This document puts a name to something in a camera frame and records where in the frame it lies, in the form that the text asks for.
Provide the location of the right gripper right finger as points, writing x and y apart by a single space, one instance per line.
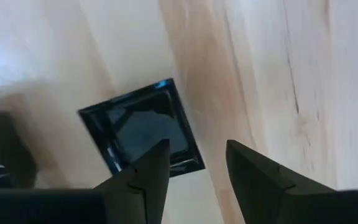
253 180

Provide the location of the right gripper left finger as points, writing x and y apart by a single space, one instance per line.
148 180

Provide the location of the glossy black square plate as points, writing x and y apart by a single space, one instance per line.
141 130

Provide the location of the black camera device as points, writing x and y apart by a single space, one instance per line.
8 149

